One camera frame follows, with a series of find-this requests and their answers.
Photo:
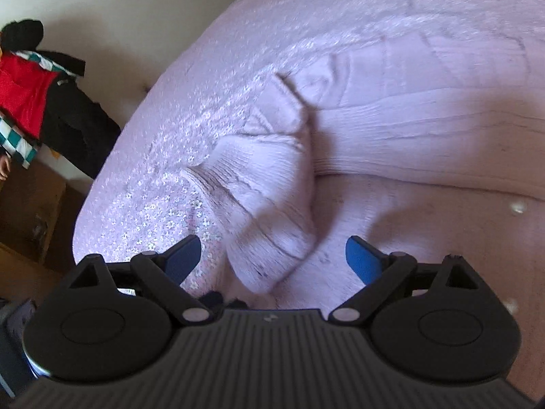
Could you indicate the pink floral bed sheet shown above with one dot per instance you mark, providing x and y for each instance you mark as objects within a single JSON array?
[{"x": 179, "y": 110}]

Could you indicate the pink knit sweater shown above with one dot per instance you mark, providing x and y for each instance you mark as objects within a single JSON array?
[{"x": 272, "y": 204}]

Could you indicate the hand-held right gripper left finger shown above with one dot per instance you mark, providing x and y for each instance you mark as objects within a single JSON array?
[{"x": 184, "y": 257}]

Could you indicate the brown cardboard box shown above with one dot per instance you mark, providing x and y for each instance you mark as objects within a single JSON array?
[{"x": 34, "y": 208}]

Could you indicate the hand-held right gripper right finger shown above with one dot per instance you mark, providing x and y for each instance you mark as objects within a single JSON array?
[{"x": 362, "y": 264}]

